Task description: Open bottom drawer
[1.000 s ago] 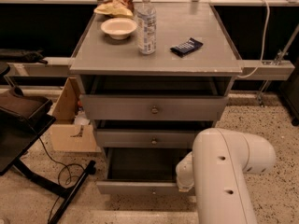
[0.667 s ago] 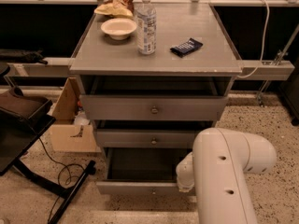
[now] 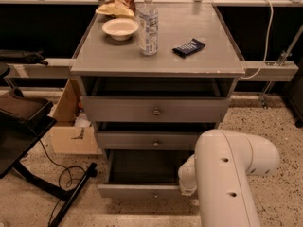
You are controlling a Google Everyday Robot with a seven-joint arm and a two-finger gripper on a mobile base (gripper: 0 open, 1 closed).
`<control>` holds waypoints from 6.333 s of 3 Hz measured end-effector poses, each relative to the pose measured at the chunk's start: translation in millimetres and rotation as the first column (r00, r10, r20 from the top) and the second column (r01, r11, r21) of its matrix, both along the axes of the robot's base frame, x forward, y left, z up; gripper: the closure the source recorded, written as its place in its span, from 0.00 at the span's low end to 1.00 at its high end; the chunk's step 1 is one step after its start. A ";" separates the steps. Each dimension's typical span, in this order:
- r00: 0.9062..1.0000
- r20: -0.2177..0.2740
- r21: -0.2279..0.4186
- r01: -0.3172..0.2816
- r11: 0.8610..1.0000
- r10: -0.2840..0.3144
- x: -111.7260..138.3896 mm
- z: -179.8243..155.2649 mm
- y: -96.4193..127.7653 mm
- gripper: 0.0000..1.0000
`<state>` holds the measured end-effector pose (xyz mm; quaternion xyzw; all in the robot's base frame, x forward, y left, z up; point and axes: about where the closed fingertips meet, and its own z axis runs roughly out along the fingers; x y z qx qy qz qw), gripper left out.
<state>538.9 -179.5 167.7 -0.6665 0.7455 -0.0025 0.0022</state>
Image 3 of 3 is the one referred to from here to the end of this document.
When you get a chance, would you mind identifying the black bag on rail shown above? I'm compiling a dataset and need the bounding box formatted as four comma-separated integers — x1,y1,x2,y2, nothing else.
0,50,48,65

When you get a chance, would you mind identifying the grey top drawer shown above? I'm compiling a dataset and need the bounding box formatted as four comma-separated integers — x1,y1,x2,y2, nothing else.
81,96,230,123

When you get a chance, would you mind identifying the clear plastic water bottle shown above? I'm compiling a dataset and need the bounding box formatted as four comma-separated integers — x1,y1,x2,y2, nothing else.
138,0,159,56

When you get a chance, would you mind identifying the aluminium frame rail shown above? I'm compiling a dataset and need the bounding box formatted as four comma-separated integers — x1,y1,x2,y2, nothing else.
9,59,298,81

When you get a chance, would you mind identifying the grey drawer cabinet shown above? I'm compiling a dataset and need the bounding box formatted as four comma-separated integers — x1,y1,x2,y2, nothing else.
69,1,246,175

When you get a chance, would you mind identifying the white ceramic bowl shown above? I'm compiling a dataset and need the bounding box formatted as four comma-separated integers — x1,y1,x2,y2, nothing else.
102,18,138,41

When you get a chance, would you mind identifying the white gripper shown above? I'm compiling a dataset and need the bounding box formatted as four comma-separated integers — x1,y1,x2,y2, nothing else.
178,155,197,196

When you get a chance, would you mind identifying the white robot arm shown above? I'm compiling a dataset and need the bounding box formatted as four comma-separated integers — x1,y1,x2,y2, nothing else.
178,130,280,227

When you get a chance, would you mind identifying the white hanging cable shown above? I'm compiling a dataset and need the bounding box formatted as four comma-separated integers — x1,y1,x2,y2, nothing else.
239,0,274,80

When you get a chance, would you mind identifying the grey bottom drawer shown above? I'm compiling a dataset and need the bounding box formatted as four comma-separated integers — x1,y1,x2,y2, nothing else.
98,149,192,199

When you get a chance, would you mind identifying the grey middle drawer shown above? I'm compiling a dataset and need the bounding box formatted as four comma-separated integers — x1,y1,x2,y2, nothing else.
95,131,202,150

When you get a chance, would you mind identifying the black stand with tray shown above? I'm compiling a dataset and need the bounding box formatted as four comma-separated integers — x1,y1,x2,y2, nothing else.
0,79,97,227

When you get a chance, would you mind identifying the grey drawer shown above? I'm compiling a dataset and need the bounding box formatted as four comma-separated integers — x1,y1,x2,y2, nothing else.
98,149,192,199
95,131,202,150
81,96,230,123

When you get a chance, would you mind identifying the yellow chip bag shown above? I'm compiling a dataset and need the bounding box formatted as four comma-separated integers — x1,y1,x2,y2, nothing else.
96,3,134,19

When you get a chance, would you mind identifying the cardboard box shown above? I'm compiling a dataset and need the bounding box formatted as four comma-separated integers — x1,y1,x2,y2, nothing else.
50,79,101,154

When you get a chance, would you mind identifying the dark blue snack packet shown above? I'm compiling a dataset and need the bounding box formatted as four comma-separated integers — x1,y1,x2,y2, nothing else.
172,39,205,59

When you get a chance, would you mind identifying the black floor cable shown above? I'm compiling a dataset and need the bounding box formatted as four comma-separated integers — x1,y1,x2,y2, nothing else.
38,139,87,226

